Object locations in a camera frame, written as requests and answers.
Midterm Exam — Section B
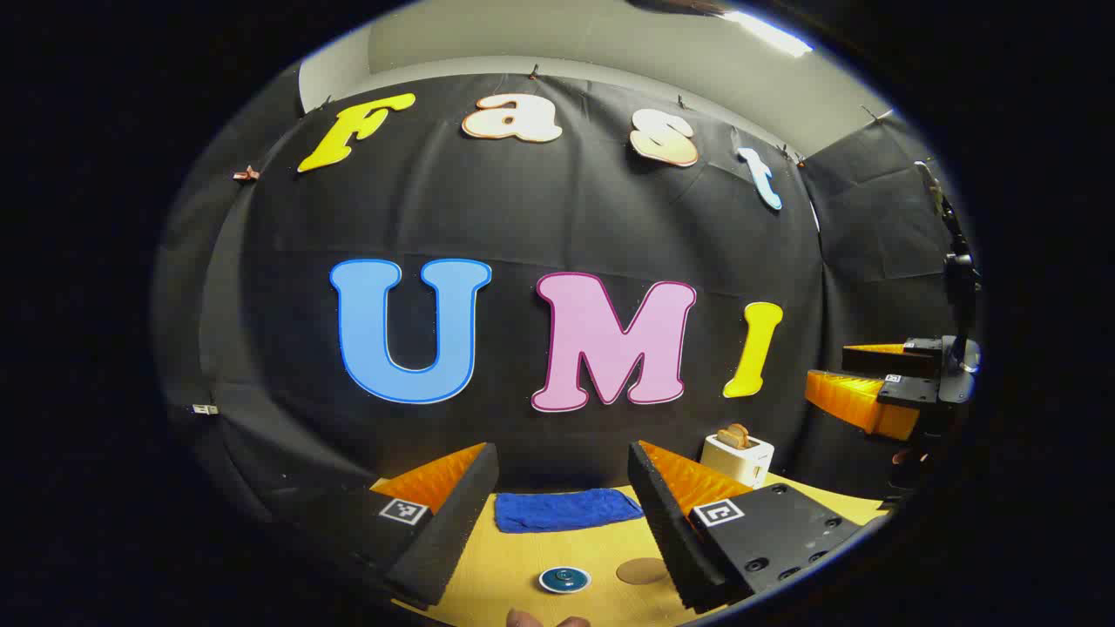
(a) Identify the white toaster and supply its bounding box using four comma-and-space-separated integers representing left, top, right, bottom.
702, 433, 774, 489

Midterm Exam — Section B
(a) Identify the blue towel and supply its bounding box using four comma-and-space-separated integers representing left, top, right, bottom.
494, 488, 645, 534

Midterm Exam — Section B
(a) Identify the ceiling light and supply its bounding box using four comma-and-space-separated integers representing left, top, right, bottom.
714, 9, 815, 57

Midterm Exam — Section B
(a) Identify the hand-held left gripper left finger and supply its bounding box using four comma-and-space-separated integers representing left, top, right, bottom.
287, 442, 500, 609

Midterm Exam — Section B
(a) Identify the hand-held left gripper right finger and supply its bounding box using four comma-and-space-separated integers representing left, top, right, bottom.
627, 440, 863, 613

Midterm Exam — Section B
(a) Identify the black backdrop cloth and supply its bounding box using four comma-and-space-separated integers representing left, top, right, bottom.
157, 71, 968, 558

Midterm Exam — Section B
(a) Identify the round brown coaster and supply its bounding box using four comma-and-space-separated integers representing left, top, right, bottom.
616, 557, 672, 586

